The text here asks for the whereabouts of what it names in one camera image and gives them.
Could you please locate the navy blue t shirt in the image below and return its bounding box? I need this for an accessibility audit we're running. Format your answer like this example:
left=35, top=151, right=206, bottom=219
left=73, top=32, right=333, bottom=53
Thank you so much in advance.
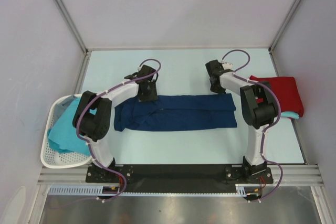
left=113, top=94, right=237, bottom=132

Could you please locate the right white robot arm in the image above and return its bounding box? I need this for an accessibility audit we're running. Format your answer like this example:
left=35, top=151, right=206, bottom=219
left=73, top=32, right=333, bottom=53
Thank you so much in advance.
left=205, top=60, right=279, bottom=183

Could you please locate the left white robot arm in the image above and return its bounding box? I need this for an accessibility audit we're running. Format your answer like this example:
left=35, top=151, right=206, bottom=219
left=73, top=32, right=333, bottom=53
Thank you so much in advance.
left=72, top=64, right=158, bottom=182

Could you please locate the folded red t shirt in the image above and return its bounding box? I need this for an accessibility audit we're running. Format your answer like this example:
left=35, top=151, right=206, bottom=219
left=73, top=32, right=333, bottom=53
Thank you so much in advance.
left=249, top=76, right=304, bottom=117

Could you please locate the grey shirt in basket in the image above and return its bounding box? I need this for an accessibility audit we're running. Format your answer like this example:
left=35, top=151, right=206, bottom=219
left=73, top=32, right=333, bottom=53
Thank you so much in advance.
left=54, top=95, right=77, bottom=123

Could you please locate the folded light blue t shirt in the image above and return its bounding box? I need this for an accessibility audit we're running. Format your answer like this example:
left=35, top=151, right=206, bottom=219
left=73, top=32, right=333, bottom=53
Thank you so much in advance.
left=281, top=111, right=300, bottom=120

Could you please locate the turquoise t shirt in basket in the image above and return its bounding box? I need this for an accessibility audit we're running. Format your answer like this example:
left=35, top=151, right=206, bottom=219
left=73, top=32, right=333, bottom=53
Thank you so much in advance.
left=47, top=98, right=90, bottom=156

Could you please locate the white laundry basket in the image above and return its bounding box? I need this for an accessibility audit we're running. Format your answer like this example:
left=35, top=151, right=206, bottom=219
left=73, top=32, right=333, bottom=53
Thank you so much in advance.
left=40, top=94, right=91, bottom=169

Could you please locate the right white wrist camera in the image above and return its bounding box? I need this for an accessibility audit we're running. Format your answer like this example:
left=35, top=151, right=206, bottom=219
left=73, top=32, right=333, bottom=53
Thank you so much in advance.
left=222, top=62, right=233, bottom=70

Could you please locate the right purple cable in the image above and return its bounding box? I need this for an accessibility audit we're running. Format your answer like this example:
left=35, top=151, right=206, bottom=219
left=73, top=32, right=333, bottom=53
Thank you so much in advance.
left=222, top=49, right=285, bottom=204

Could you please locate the purple cable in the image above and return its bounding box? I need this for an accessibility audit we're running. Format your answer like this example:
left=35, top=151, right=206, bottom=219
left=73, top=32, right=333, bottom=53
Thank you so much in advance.
left=75, top=59, right=161, bottom=205
left=222, top=49, right=285, bottom=204

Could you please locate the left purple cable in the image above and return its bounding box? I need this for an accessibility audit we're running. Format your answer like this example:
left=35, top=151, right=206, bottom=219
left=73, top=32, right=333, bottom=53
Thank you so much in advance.
left=75, top=59, right=161, bottom=205

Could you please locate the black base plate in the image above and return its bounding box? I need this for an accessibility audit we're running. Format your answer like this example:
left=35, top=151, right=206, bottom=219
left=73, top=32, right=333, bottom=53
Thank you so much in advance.
left=86, top=163, right=274, bottom=194

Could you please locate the aluminium frame rail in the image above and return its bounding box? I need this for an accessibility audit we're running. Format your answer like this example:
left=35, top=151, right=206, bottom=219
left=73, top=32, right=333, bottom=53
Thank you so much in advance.
left=37, top=164, right=324, bottom=187

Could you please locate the light blue cable duct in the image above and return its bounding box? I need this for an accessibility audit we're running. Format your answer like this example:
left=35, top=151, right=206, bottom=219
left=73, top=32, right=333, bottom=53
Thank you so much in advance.
left=49, top=185, right=120, bottom=196

